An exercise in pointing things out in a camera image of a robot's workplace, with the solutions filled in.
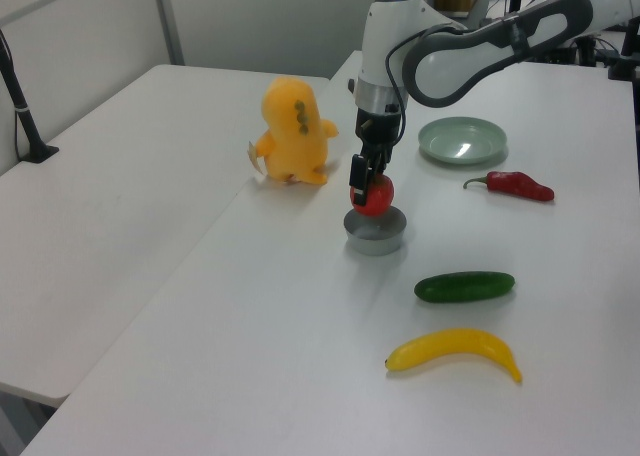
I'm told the grey bowl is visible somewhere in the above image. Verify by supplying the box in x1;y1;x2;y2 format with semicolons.
343;205;407;256

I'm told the green cucumber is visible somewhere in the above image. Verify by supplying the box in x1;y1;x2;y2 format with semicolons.
413;271;516;305

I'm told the yellow banana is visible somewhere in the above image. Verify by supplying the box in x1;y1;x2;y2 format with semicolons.
384;328;523;384

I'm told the red apple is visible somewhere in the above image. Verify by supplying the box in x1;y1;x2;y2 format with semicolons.
349;174;395;218

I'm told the pale green plate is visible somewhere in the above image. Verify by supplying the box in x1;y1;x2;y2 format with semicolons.
417;116;509;166

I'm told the black background equipment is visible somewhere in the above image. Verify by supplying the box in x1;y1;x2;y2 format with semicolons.
519;23;640;82

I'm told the red chili pepper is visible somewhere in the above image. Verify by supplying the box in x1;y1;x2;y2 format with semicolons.
462;170;555;203

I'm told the black pole with clamp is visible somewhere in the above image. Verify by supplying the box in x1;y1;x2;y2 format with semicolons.
0;28;60;165

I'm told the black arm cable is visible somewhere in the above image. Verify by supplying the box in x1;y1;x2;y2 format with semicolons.
384;23;469;150

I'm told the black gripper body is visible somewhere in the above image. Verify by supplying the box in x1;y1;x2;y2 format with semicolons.
355;108;403;157

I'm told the orange dinosaur plush toy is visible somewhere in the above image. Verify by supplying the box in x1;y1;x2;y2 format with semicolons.
247;76;340;186

